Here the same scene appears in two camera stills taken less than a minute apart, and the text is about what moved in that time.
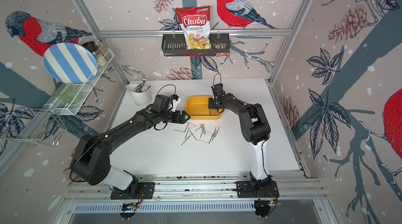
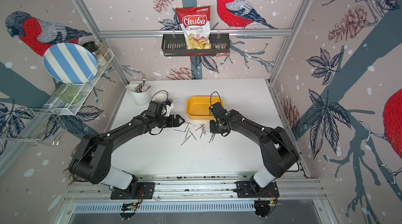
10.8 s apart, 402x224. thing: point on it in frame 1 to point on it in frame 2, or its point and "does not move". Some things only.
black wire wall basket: [176, 44] does not move
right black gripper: [210, 106] to [212, 130]
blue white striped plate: [70, 63] does not move
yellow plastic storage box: [197, 107] does not move
